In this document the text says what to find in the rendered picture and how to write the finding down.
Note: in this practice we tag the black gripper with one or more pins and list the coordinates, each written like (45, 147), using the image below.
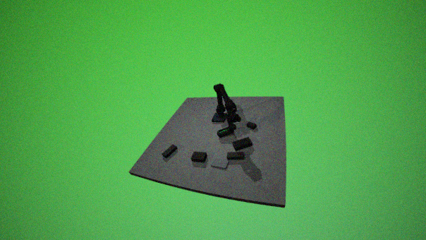
(230, 122)

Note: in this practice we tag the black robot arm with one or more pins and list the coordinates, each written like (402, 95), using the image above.
(229, 104)

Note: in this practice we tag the dark grey controller unit with green rocker switches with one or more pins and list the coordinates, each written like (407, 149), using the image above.
(224, 132)

